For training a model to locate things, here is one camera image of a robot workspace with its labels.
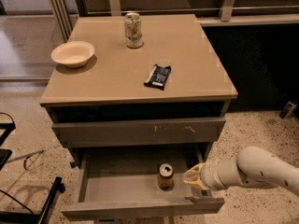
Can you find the white bowl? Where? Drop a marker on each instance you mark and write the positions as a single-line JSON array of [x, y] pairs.
[[73, 54]]

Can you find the dark blue snack wrapper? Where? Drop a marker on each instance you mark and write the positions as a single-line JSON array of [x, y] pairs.
[[158, 77]]

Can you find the small grey floor device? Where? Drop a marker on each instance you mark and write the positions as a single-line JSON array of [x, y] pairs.
[[288, 109]]

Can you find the open grey middle drawer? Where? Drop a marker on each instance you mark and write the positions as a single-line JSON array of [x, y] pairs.
[[121, 182]]

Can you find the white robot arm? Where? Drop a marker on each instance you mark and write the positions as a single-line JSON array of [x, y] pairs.
[[252, 167]]

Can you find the grey drawer cabinet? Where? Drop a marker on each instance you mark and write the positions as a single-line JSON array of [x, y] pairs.
[[110, 87]]

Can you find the metal railing with wooden top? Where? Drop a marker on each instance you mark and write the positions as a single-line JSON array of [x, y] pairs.
[[209, 12]]

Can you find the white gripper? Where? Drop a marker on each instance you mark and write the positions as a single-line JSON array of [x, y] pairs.
[[209, 174]]

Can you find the black chair frame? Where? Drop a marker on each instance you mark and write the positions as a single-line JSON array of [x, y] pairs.
[[37, 199]]

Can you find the closed grey top drawer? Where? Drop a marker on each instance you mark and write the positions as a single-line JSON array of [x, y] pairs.
[[138, 132]]

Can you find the white green soda can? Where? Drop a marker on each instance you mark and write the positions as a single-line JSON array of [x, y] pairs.
[[133, 33]]

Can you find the orange soda can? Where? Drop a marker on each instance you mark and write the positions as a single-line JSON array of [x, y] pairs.
[[165, 176]]

